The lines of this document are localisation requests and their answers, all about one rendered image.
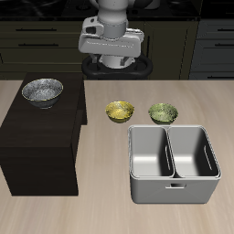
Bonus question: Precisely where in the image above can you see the black kitchen countertop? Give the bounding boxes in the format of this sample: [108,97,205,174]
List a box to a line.
[0,0,234,22]

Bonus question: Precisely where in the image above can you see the dark kitchen cupboards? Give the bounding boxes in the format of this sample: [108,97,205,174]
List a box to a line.
[0,17,202,81]

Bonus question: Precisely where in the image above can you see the grey drawer unit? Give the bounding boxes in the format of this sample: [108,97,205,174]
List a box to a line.
[187,17,234,81]

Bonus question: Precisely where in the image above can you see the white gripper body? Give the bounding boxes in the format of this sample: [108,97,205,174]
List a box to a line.
[78,27,145,59]

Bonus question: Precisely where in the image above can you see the green bowl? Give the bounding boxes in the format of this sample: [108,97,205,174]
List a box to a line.
[147,102,179,125]

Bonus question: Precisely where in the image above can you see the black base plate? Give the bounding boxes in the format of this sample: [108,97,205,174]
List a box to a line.
[80,54,154,78]

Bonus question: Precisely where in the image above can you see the dark wooden cabinet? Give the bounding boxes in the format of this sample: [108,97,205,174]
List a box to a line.
[0,71,89,197]

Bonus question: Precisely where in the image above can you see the white two-bin basket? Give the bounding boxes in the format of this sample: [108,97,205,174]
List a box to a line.
[127,123,223,206]

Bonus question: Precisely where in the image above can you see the yellow bowl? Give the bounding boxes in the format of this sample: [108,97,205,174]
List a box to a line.
[105,101,135,124]

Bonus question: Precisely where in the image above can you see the grey bowl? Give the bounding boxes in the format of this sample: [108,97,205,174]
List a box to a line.
[21,78,65,110]

